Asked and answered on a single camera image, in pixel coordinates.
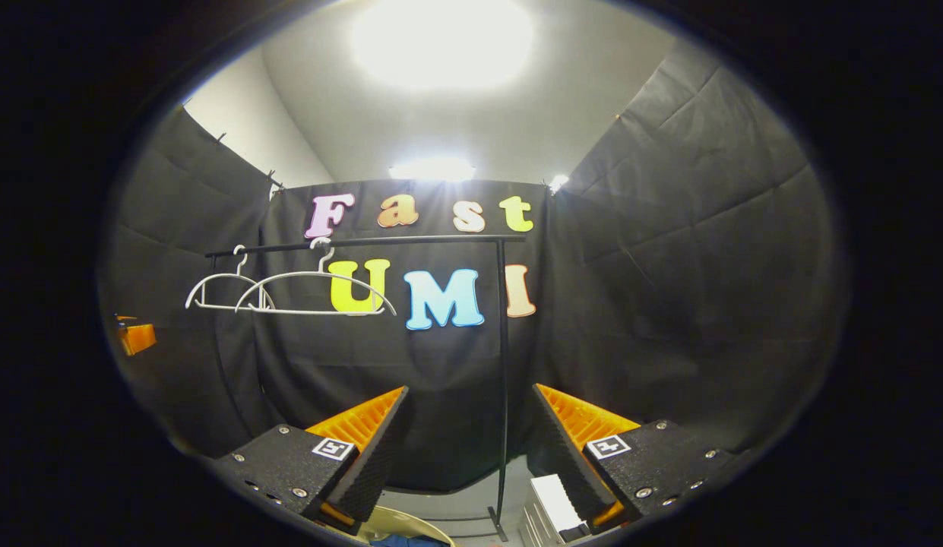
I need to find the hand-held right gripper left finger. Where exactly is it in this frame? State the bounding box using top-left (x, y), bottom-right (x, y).
top-left (213, 385), bottom-right (410, 536)

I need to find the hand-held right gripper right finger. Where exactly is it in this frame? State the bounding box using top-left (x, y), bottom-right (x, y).
top-left (532, 382), bottom-right (738, 533)

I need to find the cream laundry hamper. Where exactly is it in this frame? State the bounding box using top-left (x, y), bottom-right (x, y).
top-left (357, 505), bottom-right (458, 547)

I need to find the white clothes hanger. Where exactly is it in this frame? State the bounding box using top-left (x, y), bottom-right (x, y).
top-left (185, 245), bottom-right (276, 312)
top-left (236, 237), bottom-right (397, 317)

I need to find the black clothes rack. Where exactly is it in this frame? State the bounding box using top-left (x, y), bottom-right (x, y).
top-left (204, 234), bottom-right (528, 543)

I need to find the white box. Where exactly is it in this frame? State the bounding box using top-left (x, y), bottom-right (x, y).
top-left (519, 474), bottom-right (590, 547)

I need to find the black backdrop cloth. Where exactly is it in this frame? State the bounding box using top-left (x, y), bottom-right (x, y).
top-left (99, 38), bottom-right (848, 495)

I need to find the large ceiling light panel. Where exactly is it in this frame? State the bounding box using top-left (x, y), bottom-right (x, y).
top-left (350, 0), bottom-right (534, 92)

